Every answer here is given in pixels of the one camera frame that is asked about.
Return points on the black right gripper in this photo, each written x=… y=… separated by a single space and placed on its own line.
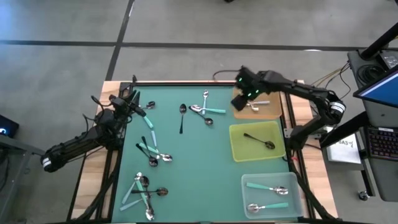
x=253 y=84

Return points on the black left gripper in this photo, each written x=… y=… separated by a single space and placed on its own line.
x=124 y=112

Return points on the black spoon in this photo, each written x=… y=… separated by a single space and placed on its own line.
x=144 y=180
x=144 y=141
x=150 y=105
x=183 y=108
x=162 y=191
x=269 y=144
x=209 y=121
x=153 y=162

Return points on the clear plastic bin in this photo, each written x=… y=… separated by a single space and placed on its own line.
x=267 y=198

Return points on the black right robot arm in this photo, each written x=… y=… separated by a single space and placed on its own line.
x=311 y=91

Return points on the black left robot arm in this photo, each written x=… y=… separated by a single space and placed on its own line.
x=74 y=144

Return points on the yellow plastic bin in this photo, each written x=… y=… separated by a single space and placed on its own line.
x=258 y=155

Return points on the green table mat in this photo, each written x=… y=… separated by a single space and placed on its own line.
x=202 y=161

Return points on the black diagonal support beam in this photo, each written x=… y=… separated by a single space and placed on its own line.
x=345 y=129

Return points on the white paper sheet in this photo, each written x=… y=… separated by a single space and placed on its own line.
x=343 y=149

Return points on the black device with blue light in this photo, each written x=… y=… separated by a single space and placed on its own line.
x=7 y=126

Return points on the blue-screen computer monitor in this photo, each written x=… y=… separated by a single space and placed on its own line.
x=379 y=88

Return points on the grey side table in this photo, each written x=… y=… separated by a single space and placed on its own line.
x=15 y=186

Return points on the black keyboard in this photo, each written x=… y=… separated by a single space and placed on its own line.
x=384 y=143

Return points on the black power box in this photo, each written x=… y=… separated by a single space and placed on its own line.
x=388 y=59

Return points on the black caster wheel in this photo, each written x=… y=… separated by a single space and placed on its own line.
x=363 y=196

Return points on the grey equipment cart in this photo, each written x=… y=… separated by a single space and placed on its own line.
x=381 y=180

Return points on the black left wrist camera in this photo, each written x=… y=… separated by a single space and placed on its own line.
x=116 y=101

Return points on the black aluminium table frame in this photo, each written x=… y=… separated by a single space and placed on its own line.
x=186 y=83

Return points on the grey metal bracket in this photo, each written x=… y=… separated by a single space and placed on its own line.
x=288 y=132

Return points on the black diagonal camera post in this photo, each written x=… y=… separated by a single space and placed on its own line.
x=381 y=40

